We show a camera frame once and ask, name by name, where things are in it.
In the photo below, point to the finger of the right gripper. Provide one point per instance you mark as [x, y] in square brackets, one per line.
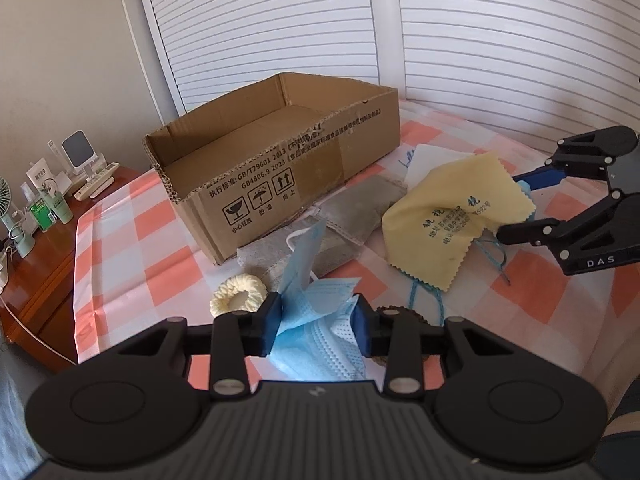
[540, 232]
[542, 177]

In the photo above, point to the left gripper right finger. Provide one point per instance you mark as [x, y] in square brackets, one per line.
[396, 336]

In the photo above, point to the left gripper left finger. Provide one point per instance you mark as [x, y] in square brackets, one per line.
[237, 335]

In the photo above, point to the blue disposable face mask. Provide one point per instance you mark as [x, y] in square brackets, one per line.
[315, 342]

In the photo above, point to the grey sachet pouch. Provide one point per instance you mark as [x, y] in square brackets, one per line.
[267, 257]
[357, 211]

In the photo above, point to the yellow lens cleaning cloth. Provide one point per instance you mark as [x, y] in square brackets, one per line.
[428, 232]

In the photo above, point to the white tissue sheet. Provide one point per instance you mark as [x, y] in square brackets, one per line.
[426, 157]

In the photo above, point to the white louvered wardrobe doors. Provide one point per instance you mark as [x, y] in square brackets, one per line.
[536, 70]

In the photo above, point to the pink white checkered tablecloth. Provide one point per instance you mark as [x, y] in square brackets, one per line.
[136, 263]

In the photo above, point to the brown cardboard box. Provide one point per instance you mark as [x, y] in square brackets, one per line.
[240, 166]

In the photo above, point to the wooden bedside cabinet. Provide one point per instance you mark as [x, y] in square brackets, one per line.
[37, 305]

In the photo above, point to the white remote control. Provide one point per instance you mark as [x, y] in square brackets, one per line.
[98, 183]

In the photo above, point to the green tube bottle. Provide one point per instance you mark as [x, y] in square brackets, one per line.
[55, 200]

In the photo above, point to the green spray bottle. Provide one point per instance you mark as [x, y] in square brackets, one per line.
[42, 214]

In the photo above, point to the green mini desk fan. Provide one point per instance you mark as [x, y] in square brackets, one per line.
[13, 221]

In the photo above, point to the phone stand with screen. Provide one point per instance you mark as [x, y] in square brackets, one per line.
[82, 156]

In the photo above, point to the white tube skincare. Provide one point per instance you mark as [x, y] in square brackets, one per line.
[42, 178]

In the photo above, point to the blue string drawstring pouch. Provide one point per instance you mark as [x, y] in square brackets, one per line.
[450, 284]

